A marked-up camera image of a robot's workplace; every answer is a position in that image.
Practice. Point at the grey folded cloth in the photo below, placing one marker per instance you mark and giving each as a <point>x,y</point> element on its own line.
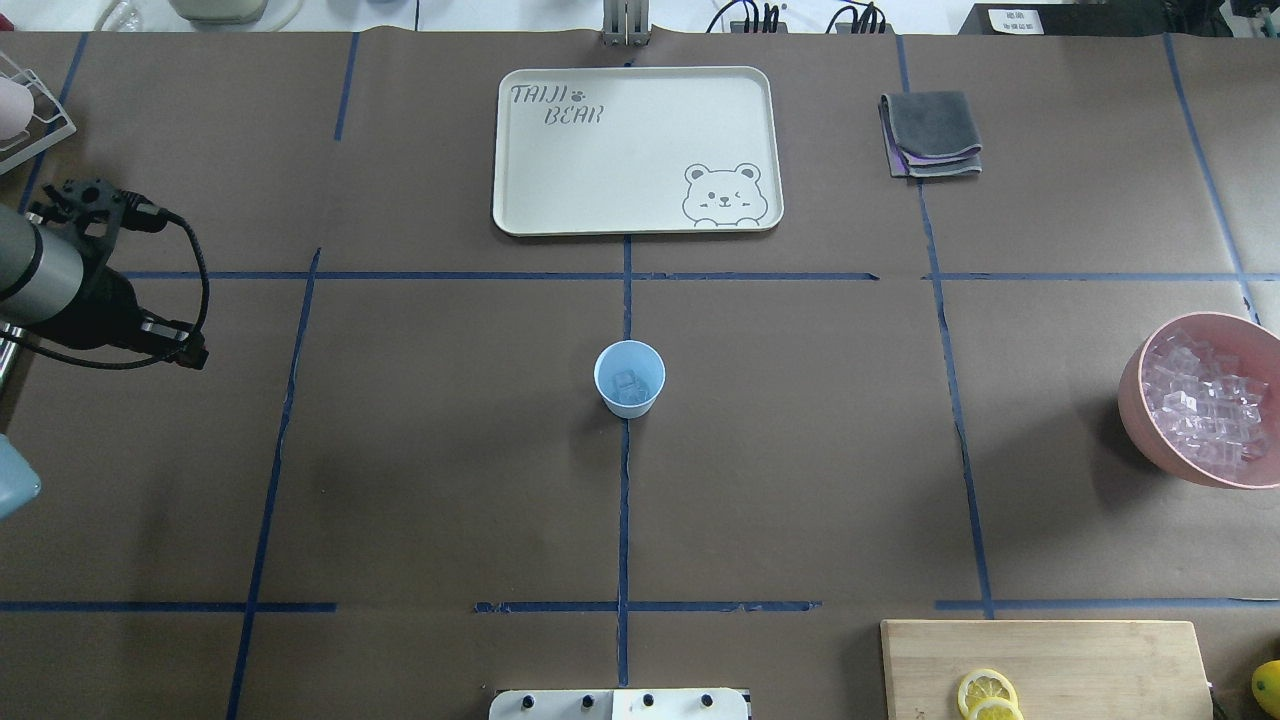
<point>930,135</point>

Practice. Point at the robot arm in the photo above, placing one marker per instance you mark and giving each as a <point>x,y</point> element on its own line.
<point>17,250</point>

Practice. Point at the bamboo cutting board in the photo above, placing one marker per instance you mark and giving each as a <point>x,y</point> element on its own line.
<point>1059,669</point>

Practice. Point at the cream bear tray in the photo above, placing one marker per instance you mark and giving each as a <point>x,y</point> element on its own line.
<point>636,150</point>

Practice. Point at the aluminium frame post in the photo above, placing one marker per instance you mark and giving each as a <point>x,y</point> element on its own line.
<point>626,23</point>

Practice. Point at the steel muddler black tip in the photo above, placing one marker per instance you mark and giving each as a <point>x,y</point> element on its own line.
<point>10,354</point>

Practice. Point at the light blue cup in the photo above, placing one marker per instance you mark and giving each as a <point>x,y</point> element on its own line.
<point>634,355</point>

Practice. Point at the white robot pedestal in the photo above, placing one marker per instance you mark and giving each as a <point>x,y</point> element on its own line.
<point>623,703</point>

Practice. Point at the yellow lemon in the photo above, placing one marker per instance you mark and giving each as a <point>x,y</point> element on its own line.
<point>1265,688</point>

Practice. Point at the lemon slices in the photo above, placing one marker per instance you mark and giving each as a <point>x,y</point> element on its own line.
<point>987,694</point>

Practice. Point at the black power strip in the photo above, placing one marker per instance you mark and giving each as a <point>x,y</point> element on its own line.
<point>856,18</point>
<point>758,19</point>

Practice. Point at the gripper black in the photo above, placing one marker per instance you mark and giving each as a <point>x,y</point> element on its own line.
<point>103,305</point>

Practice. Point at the pink bowl of ice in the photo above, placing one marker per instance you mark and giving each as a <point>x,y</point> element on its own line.
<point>1199,399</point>

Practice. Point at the white wire cup rack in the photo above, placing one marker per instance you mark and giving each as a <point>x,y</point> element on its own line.
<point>50,123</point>

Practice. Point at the ice cube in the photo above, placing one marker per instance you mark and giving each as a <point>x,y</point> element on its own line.
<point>629,389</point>

